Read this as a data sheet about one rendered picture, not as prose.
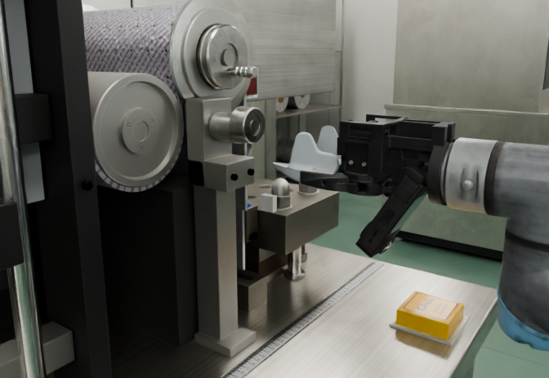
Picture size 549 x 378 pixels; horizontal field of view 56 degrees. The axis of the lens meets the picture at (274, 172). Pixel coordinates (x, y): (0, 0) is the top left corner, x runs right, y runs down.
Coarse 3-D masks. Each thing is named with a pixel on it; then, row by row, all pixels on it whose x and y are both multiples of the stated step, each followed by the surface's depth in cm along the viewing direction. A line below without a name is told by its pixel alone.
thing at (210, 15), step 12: (204, 12) 59; (216, 12) 60; (228, 12) 62; (192, 24) 57; (204, 24) 59; (192, 36) 58; (192, 48) 58; (192, 60) 58; (192, 72) 58; (192, 84) 59; (204, 84) 60; (240, 84) 66; (204, 96) 60; (228, 96) 64
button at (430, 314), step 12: (408, 300) 70; (420, 300) 70; (432, 300) 70; (444, 300) 70; (396, 312) 68; (408, 312) 68; (420, 312) 67; (432, 312) 67; (444, 312) 67; (456, 312) 68; (408, 324) 68; (420, 324) 67; (432, 324) 66; (444, 324) 65; (456, 324) 68; (444, 336) 65
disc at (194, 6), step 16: (192, 0) 57; (208, 0) 60; (224, 0) 62; (176, 16) 56; (192, 16) 58; (240, 16) 64; (176, 32) 56; (176, 48) 56; (176, 64) 57; (176, 80) 57; (192, 96) 59; (240, 96) 67
